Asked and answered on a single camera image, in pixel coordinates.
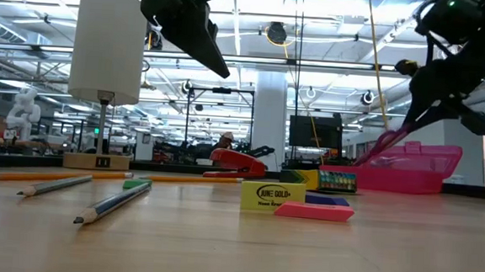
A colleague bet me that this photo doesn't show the black ceiling cable reel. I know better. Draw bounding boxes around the black ceiling cable reel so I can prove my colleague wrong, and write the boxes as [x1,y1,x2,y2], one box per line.
[264,21,290,47]

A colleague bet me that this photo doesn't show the purple handled scissors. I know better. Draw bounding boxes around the purple handled scissors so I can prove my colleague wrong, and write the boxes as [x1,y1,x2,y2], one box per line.
[352,120,417,171]

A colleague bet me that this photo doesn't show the pink eraser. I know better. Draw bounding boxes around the pink eraser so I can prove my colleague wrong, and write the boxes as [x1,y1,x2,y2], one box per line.
[274,200,355,223]

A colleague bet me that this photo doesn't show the yellow eraser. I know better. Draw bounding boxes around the yellow eraser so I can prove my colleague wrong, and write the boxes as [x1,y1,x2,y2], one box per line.
[240,179,307,215]

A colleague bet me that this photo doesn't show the pink plastic pencil case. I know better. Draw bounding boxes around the pink plastic pencil case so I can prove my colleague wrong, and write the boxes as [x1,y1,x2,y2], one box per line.
[317,135,465,197]

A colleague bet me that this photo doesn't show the blue striped pencil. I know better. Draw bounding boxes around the blue striped pencil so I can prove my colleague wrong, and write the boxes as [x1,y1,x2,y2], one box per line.
[72,178,152,229]

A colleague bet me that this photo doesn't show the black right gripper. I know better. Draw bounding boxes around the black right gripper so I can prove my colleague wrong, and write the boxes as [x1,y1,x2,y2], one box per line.
[391,31,485,136]

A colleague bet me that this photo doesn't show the person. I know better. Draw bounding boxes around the person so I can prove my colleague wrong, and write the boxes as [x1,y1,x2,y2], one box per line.
[213,130,235,152]

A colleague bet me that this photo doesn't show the black monitor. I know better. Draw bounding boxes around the black monitor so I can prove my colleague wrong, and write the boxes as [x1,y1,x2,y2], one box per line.
[287,110,345,163]

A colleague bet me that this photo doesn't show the white building column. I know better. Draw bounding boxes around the white building column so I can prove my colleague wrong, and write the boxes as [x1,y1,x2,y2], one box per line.
[250,71,290,173]

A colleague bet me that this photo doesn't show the yellow hanging cable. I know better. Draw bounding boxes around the yellow hanging cable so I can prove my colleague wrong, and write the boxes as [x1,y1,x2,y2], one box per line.
[359,0,398,131]

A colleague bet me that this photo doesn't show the gray pencil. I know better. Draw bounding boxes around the gray pencil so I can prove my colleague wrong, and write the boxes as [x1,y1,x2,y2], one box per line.
[16,170,93,201]

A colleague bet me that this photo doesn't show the dark blue eraser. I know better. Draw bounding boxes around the dark blue eraser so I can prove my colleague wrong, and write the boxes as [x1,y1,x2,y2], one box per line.
[304,192,351,207]

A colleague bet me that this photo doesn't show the white shade table lamp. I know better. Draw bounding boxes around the white shade table lamp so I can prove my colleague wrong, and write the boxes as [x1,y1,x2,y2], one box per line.
[61,0,150,173]

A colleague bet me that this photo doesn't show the red stapler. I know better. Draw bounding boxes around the red stapler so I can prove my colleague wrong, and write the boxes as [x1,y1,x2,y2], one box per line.
[202,147,268,181]

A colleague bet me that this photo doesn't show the yellow green crayon box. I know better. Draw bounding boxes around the yellow green crayon box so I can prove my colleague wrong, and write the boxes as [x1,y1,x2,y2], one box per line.
[279,167,359,195]

